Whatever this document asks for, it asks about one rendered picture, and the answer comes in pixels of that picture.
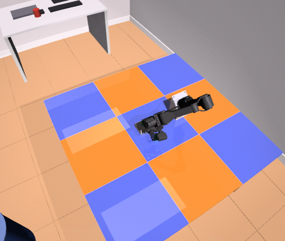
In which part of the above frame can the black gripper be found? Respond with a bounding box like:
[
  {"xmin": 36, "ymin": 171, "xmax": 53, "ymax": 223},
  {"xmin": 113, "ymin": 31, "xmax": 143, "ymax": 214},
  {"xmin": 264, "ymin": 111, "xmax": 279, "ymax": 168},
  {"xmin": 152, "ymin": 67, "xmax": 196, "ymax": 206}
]
[{"xmin": 155, "ymin": 125, "xmax": 168, "ymax": 141}]

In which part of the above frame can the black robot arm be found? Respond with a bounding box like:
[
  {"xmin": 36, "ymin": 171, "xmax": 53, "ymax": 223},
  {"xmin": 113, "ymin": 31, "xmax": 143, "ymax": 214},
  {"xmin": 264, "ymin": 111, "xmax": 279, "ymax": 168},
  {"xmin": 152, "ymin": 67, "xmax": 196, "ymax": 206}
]
[{"xmin": 143, "ymin": 94, "xmax": 214, "ymax": 135}]

